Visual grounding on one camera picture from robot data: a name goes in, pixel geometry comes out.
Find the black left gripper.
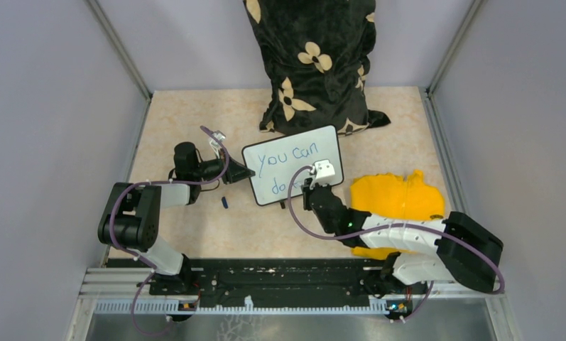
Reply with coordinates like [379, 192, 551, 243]
[193, 148, 256, 185]

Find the small black-framed whiteboard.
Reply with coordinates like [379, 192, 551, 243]
[241, 125, 344, 206]

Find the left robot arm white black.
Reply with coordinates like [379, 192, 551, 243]
[97, 141, 255, 294]

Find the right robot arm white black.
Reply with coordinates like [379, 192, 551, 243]
[302, 180, 504, 294]

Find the yellow cloth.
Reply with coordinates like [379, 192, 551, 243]
[349, 170, 447, 261]

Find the black floral plush blanket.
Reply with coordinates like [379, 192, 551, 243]
[243, 0, 391, 136]

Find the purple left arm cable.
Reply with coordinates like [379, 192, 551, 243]
[108, 125, 231, 337]

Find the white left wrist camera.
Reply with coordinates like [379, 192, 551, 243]
[209, 131, 226, 153]

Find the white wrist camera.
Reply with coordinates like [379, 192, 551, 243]
[209, 131, 226, 153]
[309, 159, 336, 189]

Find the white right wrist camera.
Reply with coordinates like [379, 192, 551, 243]
[309, 159, 336, 189]

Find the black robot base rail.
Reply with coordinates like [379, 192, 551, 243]
[82, 256, 427, 321]

